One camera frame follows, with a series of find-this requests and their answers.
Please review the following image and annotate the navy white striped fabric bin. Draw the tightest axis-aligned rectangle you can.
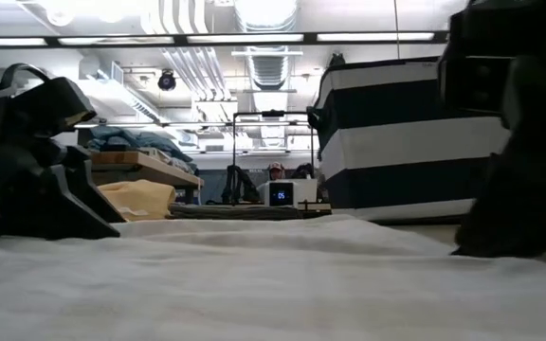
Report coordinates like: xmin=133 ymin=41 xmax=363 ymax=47
xmin=306 ymin=52 xmax=512 ymax=224

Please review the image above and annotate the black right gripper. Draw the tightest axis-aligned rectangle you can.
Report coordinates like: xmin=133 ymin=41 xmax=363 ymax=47
xmin=452 ymin=0 xmax=546 ymax=260

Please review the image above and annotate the black thin metal stand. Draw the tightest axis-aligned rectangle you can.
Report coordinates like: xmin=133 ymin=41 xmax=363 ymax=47
xmin=231 ymin=109 xmax=316 ymax=205

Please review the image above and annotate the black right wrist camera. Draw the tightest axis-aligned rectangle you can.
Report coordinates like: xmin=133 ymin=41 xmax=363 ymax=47
xmin=437 ymin=9 xmax=516 ymax=116

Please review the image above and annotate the orange towel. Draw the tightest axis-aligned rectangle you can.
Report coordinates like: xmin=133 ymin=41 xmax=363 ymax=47
xmin=97 ymin=178 xmax=177 ymax=223

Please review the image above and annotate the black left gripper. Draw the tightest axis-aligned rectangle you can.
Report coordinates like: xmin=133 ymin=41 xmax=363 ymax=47
xmin=0 ymin=94 xmax=127 ymax=241

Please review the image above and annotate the teal bundle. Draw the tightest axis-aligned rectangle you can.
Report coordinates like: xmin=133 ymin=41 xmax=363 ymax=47
xmin=86 ymin=125 xmax=194 ymax=165

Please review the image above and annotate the black left camera cable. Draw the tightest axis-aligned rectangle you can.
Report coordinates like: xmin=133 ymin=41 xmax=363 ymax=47
xmin=0 ymin=63 xmax=54 ymax=99

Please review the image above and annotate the white towel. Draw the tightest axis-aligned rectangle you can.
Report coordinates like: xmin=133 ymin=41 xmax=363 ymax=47
xmin=0 ymin=213 xmax=546 ymax=341

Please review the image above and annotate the black round lamp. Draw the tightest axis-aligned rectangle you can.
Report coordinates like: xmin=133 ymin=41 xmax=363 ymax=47
xmin=157 ymin=68 xmax=177 ymax=91

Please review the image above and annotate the person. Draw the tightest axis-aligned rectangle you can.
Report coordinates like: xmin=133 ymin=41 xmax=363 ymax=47
xmin=266 ymin=161 xmax=287 ymax=182

